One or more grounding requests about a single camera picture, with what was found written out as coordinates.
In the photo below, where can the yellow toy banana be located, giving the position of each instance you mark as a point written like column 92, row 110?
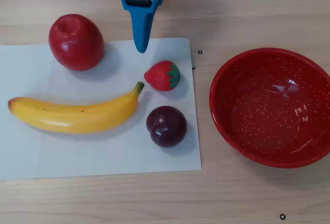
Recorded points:
column 74, row 119

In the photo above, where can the red speckled bowl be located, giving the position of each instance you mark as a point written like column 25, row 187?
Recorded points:
column 268, row 110

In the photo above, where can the red toy strawberry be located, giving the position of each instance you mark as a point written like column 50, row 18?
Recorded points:
column 159, row 75

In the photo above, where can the red toy apple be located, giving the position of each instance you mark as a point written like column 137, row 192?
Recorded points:
column 76, row 43

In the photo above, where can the dark purple toy plum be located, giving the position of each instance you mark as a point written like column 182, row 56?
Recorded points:
column 166, row 127

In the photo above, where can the white paper sheet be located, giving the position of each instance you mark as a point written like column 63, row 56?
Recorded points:
column 98, row 154

